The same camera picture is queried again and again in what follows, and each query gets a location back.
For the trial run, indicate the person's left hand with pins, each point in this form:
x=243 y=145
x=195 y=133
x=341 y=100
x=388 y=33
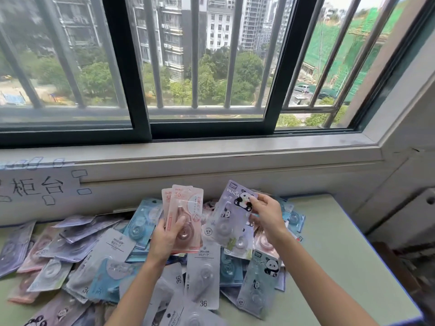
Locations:
x=162 y=241

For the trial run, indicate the person's right hand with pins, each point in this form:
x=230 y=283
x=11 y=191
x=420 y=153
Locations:
x=272 y=217

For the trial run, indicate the person's left thumb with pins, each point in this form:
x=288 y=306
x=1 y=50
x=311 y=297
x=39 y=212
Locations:
x=178 y=225

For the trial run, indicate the person's right thumb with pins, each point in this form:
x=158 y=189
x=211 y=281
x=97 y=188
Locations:
x=257 y=203

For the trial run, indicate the pink correction tape packet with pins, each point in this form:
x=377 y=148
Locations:
x=165 y=203
x=187 y=207

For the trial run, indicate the purple panda correction tape packet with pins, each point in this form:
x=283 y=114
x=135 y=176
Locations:
x=228 y=213

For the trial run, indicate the person's right forearm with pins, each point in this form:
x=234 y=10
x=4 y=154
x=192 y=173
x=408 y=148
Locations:
x=316 y=285

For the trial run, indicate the person's left forearm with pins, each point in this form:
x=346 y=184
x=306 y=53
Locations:
x=136 y=295

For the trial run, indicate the pile of correction tape packets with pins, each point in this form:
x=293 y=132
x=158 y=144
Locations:
x=102 y=261

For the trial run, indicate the white handwritten paper sign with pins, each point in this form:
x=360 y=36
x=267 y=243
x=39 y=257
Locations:
x=37 y=185

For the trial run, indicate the grey metal window grille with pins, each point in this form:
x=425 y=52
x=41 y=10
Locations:
x=195 y=64

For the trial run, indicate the dark window frame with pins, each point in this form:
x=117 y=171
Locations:
x=139 y=128

